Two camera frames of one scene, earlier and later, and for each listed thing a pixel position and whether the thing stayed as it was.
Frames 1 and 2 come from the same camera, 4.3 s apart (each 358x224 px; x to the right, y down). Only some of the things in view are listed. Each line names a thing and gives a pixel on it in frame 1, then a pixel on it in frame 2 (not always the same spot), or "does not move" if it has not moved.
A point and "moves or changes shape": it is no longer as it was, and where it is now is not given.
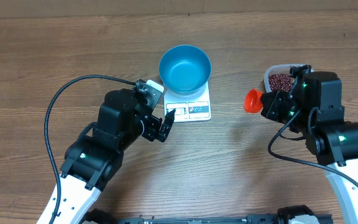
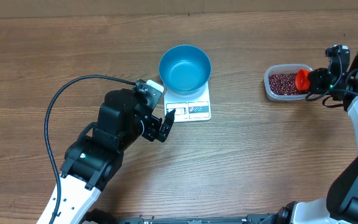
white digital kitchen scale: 192,108 does not move
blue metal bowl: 184,70 does not move
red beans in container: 280,82 does not move
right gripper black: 274,103 → 317,80
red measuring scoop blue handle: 252,103 moves or changes shape
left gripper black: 152,133 does not move
